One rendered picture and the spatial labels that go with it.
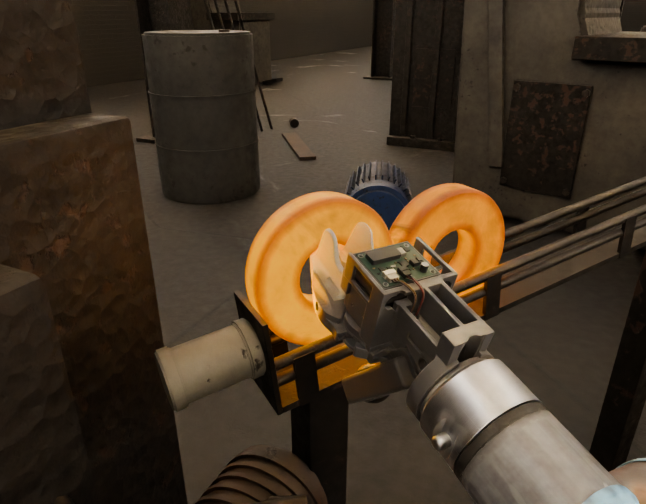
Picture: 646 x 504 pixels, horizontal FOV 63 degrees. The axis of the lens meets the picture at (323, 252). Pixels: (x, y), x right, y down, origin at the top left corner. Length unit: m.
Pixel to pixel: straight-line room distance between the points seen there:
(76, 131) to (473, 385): 0.43
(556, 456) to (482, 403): 0.05
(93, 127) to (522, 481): 0.48
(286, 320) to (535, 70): 2.26
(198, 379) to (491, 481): 0.26
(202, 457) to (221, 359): 0.90
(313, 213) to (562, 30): 2.22
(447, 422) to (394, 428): 1.07
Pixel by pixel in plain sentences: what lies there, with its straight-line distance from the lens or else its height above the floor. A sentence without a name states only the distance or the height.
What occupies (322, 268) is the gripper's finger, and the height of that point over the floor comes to 0.76.
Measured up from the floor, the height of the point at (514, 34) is 0.88.
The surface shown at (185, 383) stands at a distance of 0.49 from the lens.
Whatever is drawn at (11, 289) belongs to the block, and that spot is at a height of 0.80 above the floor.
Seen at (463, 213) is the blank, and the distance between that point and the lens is 0.59.
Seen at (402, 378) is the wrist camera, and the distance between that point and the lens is 0.41.
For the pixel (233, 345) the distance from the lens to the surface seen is 0.50.
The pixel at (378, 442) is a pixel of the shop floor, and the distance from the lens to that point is 1.40.
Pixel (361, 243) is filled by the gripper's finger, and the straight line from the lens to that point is 0.49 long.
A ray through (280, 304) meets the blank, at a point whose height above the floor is 0.72.
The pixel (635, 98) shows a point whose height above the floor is 0.65.
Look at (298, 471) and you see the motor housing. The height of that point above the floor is 0.52.
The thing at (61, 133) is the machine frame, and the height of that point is 0.87.
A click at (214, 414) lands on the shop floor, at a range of 1.49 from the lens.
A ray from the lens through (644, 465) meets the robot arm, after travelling 0.53.
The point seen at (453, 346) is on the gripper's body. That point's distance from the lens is 0.36.
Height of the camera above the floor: 0.97
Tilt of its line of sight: 25 degrees down
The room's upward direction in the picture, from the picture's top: straight up
